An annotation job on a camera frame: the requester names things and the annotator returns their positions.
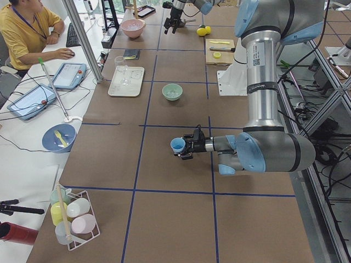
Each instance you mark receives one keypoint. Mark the person in yellow shirt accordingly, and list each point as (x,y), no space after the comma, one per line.
(27,28)

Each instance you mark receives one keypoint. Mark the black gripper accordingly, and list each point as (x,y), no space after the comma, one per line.
(199,146)
(174,13)

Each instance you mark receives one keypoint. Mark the metal ice scoop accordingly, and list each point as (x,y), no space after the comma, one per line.
(187,22)

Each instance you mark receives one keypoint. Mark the grey folded cloth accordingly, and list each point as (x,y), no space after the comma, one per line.
(131,54)

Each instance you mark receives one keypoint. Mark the metal stick green tip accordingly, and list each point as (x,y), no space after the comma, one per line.
(68,118)

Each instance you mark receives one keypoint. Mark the dark serving tray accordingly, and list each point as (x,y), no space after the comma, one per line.
(145,10)

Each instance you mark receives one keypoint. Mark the light blue plastic cup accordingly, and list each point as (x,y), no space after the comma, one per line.
(177,145)

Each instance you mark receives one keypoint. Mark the wooden cutting board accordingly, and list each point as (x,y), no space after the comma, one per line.
(227,57)

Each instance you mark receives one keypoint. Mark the near blue teach pendant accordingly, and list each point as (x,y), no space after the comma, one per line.
(33,102)

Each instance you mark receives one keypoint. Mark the white wire cup rack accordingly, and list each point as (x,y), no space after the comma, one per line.
(74,218)

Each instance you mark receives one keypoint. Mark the mint green bowl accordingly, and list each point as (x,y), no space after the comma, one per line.
(172,86)

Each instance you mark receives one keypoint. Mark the far blue teach pendant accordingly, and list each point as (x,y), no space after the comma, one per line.
(69,75)

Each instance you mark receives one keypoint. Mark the yellow lemon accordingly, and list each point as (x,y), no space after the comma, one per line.
(208,30)
(201,31)

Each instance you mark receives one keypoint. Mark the aluminium frame post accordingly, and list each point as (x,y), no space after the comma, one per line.
(83,39)

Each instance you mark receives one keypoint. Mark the clear wine glass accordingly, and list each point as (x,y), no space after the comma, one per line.
(122,67)

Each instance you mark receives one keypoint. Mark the ice cubes in green bowl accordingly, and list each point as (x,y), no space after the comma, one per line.
(172,94)

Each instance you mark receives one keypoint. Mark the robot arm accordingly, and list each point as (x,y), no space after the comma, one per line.
(204,6)
(263,145)

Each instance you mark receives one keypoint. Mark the yellow plastic knife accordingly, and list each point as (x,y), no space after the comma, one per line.
(220,42)

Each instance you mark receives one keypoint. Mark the black keyboard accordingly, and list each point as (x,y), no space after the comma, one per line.
(72,38)

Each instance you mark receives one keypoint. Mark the pink plastic cup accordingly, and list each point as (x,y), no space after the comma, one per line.
(83,224)

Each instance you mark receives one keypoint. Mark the black power strip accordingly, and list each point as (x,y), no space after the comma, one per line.
(109,38)

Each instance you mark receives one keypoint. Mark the pink bowl with ice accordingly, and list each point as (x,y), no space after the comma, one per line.
(133,28)

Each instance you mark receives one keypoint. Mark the lemon half slice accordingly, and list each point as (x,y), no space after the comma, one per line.
(217,55)

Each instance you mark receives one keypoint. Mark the black tripod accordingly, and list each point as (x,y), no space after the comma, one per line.
(9,207)

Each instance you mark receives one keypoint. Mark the yellow plastic cup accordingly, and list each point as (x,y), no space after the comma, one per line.
(56,213)

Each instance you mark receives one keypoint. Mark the blue bowl with fork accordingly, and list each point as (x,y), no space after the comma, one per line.
(51,143)

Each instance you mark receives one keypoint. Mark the yellow plastic fork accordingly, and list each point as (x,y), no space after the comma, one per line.
(59,136)

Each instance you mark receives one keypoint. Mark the cream bear tray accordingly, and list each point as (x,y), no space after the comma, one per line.
(135,75)

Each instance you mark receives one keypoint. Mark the white plastic cup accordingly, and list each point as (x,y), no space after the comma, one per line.
(78,207)

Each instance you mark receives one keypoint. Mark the clear plastic cup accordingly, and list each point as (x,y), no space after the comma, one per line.
(60,233)

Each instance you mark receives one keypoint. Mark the blue teach pendant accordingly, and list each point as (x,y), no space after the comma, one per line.
(69,75)
(33,102)

